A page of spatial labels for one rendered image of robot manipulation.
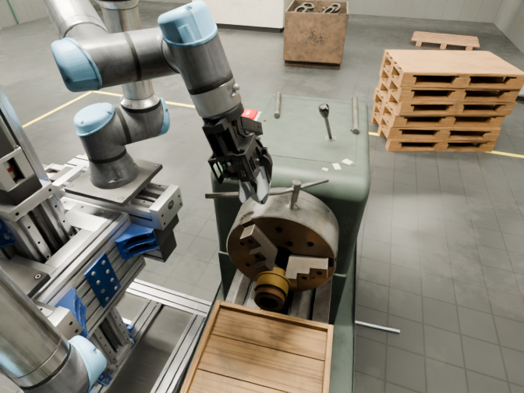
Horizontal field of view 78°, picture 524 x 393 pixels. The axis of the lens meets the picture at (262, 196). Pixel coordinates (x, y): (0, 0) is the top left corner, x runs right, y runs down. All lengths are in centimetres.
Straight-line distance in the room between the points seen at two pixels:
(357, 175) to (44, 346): 79
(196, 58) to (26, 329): 42
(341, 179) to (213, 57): 57
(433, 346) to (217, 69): 197
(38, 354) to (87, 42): 44
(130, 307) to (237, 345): 108
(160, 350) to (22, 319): 132
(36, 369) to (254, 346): 59
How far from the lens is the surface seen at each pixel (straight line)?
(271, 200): 87
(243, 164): 53
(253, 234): 83
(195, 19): 50
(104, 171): 111
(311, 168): 96
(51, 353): 57
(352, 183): 95
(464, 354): 226
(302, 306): 110
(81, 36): 60
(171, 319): 188
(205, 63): 50
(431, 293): 241
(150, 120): 106
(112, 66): 57
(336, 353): 141
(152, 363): 180
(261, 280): 84
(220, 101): 51
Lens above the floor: 179
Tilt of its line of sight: 40 degrees down
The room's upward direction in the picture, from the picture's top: straight up
